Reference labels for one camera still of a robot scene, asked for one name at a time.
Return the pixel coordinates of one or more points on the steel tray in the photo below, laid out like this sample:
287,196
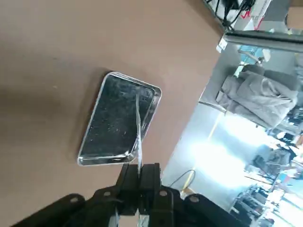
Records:
113,118

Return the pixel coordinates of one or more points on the grey metal frame beam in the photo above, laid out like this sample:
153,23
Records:
260,37

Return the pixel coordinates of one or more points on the grey cloth heap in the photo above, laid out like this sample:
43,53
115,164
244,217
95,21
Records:
258,99

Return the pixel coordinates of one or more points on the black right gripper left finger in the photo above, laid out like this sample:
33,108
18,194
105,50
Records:
125,189

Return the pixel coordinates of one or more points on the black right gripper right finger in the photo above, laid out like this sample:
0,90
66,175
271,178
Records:
151,186

